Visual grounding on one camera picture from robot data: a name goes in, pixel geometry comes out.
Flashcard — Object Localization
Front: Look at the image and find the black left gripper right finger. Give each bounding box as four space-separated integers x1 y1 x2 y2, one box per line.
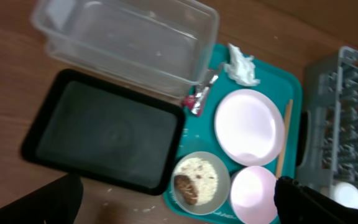
274 176 358 224

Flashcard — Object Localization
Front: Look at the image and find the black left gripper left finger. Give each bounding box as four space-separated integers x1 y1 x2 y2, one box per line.
0 174 84 224

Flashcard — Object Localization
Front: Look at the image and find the wooden chopstick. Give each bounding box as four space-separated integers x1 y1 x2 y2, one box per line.
275 99 293 179

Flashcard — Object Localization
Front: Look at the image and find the small pink bowl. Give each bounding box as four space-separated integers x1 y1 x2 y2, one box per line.
229 166 278 224

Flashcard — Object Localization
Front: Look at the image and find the white cup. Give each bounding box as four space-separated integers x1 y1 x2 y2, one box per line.
330 182 358 209

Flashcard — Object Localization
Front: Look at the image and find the large white plate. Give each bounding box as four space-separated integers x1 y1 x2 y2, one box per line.
214 89 285 166

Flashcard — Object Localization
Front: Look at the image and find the grey dishwasher rack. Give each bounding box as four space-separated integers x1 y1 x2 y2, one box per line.
295 46 358 194

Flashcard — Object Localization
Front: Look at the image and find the black tray bin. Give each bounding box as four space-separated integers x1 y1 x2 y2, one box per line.
21 69 186 195

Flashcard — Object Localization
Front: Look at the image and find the teal serving tray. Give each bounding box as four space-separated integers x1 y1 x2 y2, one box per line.
163 59 303 223

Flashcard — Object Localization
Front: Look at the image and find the grey bowl with rice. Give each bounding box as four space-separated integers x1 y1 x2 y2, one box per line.
171 151 231 215

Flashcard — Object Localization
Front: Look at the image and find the brown mushroom piece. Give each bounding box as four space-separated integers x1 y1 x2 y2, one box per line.
173 174 198 205

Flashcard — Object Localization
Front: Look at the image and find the red silver snack wrapper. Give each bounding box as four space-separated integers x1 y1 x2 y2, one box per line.
182 62 224 117

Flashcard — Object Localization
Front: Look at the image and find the crumpled white napkin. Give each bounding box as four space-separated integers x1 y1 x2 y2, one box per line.
223 44 260 87

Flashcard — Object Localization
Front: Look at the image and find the clear plastic bin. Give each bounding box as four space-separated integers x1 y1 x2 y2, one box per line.
31 0 219 98

